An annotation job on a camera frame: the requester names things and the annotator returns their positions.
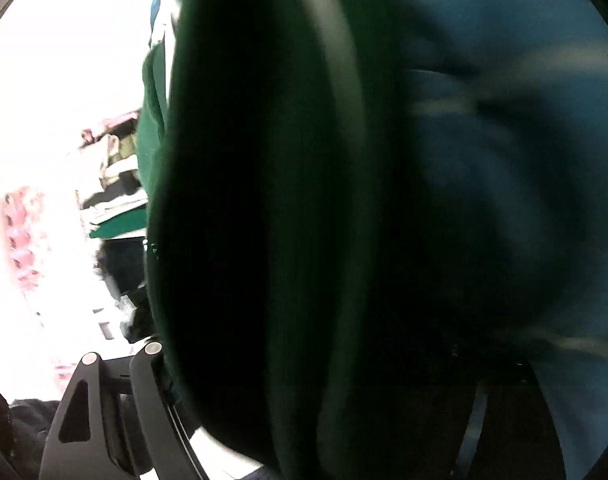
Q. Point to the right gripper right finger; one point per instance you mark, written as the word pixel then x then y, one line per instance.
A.
pixel 509 432

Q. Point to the blue striped bed sheet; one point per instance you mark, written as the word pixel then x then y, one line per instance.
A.
pixel 533 110

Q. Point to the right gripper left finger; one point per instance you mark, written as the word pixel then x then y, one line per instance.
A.
pixel 120 419

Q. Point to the person in black pants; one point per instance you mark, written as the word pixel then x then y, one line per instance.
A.
pixel 24 428

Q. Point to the green white varsity jacket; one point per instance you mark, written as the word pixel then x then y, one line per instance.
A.
pixel 241 100

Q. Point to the pile of folded clothes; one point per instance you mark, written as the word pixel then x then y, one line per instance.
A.
pixel 109 191

